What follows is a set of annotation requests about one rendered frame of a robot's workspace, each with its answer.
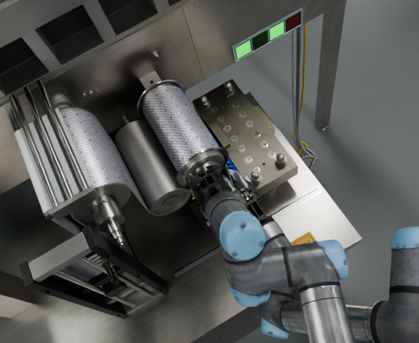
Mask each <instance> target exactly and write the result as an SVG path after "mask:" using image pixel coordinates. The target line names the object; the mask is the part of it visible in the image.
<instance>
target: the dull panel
mask: <svg viewBox="0 0 419 343"><path fill-rule="evenodd" d="M136 120H145V121H148V120H147V119H146V118H143V117H142V116H140V117H138V118H136V119H134V120H132V121H131V122H133V121H136ZM124 126H125V125H123V126H122V127H120V128H118V129H117V130H115V131H112V132H111V133H109V134H108V135H109V136H110V138H111V139H112V141H113V142H114V143H115V137H116V134H117V132H118V131H119V130H120V129H121V128H123V127H124ZM115 145H116V144H115ZM43 218H45V216H44V213H43V211H42V208H41V206H40V203H39V200H38V198H37V195H36V192H35V189H34V187H33V183H32V181H31V178H29V179H28V180H25V181H24V182H22V183H20V184H18V185H17V186H15V187H13V188H12V189H10V190H8V191H6V192H4V193H2V194H0V243H2V242H4V241H5V240H7V239H9V238H10V237H12V236H14V235H16V234H17V233H19V232H21V231H23V230H24V229H26V228H28V227H30V226H31V225H33V224H35V223H37V222H38V221H40V220H42V219H43Z"/></svg>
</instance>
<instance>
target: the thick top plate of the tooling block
mask: <svg viewBox="0 0 419 343"><path fill-rule="evenodd" d="M227 82H230V83H231V84H232V86H233V88H234V89H235V92H234V93H233V94H232V95H230V96H227V95H225V94H224V84H225V83H224V84H222V85H220V86H218V87H216V88H215V89H213V90H211V91H210V92H208V93H206V94H204V95H202V96H206V97H207V99H208V101H209V102H210V107H209V108H208V109H206V110H203V109H201V108H200V106H199V98H200V97H199V98H197V99H195V100H194V101H192V103H193V105H194V108H195V111H196V112H197V114H198V115H199V117H200V118H201V120H202V121H203V123H204V124H205V126H206V127H208V129H209V130H211V129H210V125H212V124H214V123H216V124H217V125H218V126H219V128H220V130H221V131H222V132H223V134H224V136H225V137H226V138H227V140H228V141H229V143H230V145H231V146H230V147H229V148H227V149H226V150H227V151H228V153H229V158H230V160H231V162H232V163H233V165H234V166H235V169H237V171H238V173H240V175H241V176H243V177H244V178H245V177H246V176H247V177H249V179H250V176H251V173H252V172H258V173H259V174H260V175H261V177H262V182H261V183H260V184H259V185H255V187H256V189H257V191H258V192H259V193H260V195H263V194H265V193H266V192H268V191H270V190H271V189H274V188H275V187H277V186H278V185H280V184H282V183H283V182H285V181H287V180H289V179H290V178H292V177H294V176H296V175H297V174H298V165H297V164H296V163H295V161H294V160H293V158H292V157H291V156H290V155H289V153H288V152H287V150H286V149H285V147H283V145H282V144H281V143H280V141H279V140H278V138H277V137H276V136H275V135H274V133H273V132H272V130H271V129H270V128H269V127H268V125H267V124H266V122H265V121H264V120H263V119H262V118H261V116H260V115H259V113H258V112H257V111H256V110H255V108H254V107H253V105H252V104H251V103H250V102H249V100H248V99H247V97H246V96H245V95H244V94H243V93H242V91H241V90H240V88H239V87H238V85H236V83H235V82H234V80H233V79H231V80H229V81H227ZM280 152H281V153H283V154H284V155H285V157H286V159H287V164H286V165H285V166H283V167H278V166H277V165H276V164H275V158H276V156H277V154H278V153H280Z"/></svg>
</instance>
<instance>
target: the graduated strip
mask: <svg viewBox="0 0 419 343"><path fill-rule="evenodd" d="M321 192H322V191H321V190H320V188H319V187H318V186H317V187H316V188H314V189H312V190H311V191H309V192H307V193H306V194H304V195H302V196H300V197H299V198H297V199H296V200H294V201H292V202H290V203H289V204H287V205H285V206H284V207H282V208H280V209H279V210H277V211H275V212H274V213H272V214H270V215H269V216H272V217H273V219H274V220H275V219H277V218H278V217H280V216H281V215H283V214H285V213H287V212H288V211H290V210H292V209H293V208H295V207H297V206H299V205H300V204H302V203H303V202H305V201H307V200H308V199H310V198H312V197H313V196H315V195H317V194H319V193H321ZM219 252H221V248H220V245H218V246H216V247H215V248H213V249H211V250H209V251H208V252H206V253H205V254H203V255H201V256H200V257H197V258H196V259H194V260H193V261H191V262H190V263H187V264H186V265H184V266H182V267H181V268H179V269H177V270H176V271H174V272H172V274H173V277H174V278H175V279H176V278H177V277H179V276H181V275H182V274H184V273H186V272H187V271H189V270H191V269H192V268H194V267H196V266H198V265H199V264H201V263H202V262H204V261H206V260H208V259H209V258H211V257H213V256H214V255H216V254H218V253H219Z"/></svg>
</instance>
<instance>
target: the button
mask: <svg viewBox="0 0 419 343"><path fill-rule="evenodd" d="M313 241H316V240H315V238H314V237H313V235H312V234H311V233H310V232H307V233H306V234H304V235H302V236H301V237H299V238H297V239H296V240H294V241H293V242H291V244H292V245H297V244H305V243H310V242H313Z"/></svg>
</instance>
